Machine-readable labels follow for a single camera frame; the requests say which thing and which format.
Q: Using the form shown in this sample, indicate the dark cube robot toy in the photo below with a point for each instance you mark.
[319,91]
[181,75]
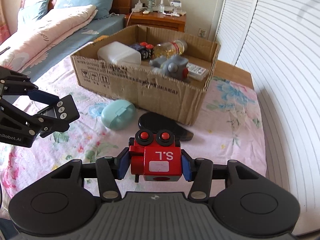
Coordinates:
[144,48]

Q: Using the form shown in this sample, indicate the white power strip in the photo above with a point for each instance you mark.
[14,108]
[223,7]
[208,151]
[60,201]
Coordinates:
[139,7]

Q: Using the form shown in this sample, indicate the black digital timer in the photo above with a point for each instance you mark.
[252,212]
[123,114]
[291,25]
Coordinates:
[65,110]

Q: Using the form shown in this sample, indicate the clear bottle yellow capsules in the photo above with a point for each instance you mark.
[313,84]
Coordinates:
[169,49]

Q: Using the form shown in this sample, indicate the clear spray bottle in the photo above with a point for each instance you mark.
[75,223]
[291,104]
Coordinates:
[161,8]

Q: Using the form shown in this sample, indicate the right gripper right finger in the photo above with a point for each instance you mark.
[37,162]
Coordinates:
[199,171]

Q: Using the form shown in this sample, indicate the red wooden robot toy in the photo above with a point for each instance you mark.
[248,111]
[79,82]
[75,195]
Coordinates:
[155,157]

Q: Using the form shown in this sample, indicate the floral pink table cloth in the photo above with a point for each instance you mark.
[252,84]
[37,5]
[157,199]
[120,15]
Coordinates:
[228,126]

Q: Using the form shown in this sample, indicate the brown cardboard box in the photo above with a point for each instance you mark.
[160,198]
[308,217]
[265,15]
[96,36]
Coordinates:
[178,100]

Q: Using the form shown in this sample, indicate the wall power outlet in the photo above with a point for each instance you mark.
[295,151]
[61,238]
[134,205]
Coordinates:
[202,33]

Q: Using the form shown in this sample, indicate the white green medical container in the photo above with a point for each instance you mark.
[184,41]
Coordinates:
[118,53]

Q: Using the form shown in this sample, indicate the wooden nightstand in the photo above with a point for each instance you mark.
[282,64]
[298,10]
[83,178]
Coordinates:
[157,20]

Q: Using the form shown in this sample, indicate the clear plastic case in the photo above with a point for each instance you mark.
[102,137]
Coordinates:
[196,72]

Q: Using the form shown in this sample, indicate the pink floral quilt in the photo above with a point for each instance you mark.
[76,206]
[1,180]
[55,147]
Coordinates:
[29,46]

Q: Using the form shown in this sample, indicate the white louvered closet door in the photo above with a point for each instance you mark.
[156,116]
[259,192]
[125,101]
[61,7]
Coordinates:
[277,41]

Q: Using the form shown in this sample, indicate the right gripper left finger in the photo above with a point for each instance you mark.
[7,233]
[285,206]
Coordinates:
[108,170]

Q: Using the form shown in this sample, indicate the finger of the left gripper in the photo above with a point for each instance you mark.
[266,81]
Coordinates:
[17,84]
[46,123]

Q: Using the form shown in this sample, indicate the grey shark toy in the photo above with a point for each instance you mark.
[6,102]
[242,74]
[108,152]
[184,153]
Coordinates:
[174,67]

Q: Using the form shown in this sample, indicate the teal oval case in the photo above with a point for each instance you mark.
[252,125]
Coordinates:
[118,114]

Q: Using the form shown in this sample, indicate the white phone stand holder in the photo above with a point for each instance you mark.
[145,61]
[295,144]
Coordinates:
[177,5]

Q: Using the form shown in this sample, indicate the black glossy oval device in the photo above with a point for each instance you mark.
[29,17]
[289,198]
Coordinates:
[156,122]

